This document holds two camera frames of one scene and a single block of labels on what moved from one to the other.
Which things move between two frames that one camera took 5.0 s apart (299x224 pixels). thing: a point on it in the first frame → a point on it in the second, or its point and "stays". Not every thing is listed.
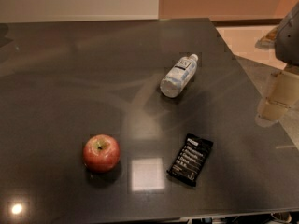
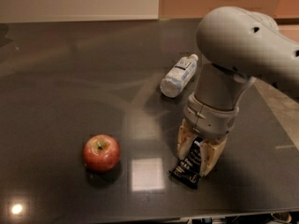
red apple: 101,152 stays
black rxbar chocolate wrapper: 191,160 stays
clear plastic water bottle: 178,76 stays
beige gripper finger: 283,91 → 186,139
